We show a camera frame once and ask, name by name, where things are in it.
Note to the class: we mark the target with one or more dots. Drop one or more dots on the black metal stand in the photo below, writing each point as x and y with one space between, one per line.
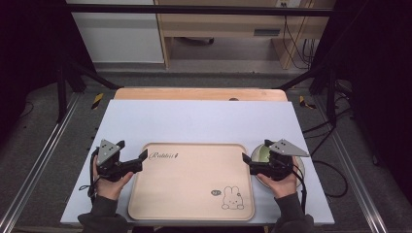
61 93
330 97

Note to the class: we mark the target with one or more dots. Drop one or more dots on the wooden table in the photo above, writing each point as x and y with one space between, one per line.
181 93

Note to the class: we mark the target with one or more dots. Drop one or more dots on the light wooden desk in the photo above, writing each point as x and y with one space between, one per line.
226 22

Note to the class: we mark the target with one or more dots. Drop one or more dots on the aluminium floor rail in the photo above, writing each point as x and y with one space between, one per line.
353 171
39 158

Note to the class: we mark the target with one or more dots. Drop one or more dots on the white cabinet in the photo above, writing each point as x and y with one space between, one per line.
120 35

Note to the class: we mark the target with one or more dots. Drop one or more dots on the black horizontal frame bar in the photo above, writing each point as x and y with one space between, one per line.
194 9

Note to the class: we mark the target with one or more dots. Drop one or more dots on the yellow black tape strip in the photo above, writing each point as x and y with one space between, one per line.
97 101
304 102

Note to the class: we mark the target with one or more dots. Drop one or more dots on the person's left hand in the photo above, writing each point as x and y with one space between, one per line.
110 189

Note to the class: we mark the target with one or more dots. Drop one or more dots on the pale green round plate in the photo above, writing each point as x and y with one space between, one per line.
263 154

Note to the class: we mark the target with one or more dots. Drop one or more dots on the beige wooden tray rabbit print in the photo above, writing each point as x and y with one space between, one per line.
194 181

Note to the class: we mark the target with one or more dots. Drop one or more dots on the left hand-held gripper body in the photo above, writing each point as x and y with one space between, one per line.
107 153

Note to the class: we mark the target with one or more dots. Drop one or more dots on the person's right hand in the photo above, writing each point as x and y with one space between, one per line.
285 187

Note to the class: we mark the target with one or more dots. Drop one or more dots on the white wall socket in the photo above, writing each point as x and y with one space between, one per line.
288 3

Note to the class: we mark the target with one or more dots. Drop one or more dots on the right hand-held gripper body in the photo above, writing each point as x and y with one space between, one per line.
280 165

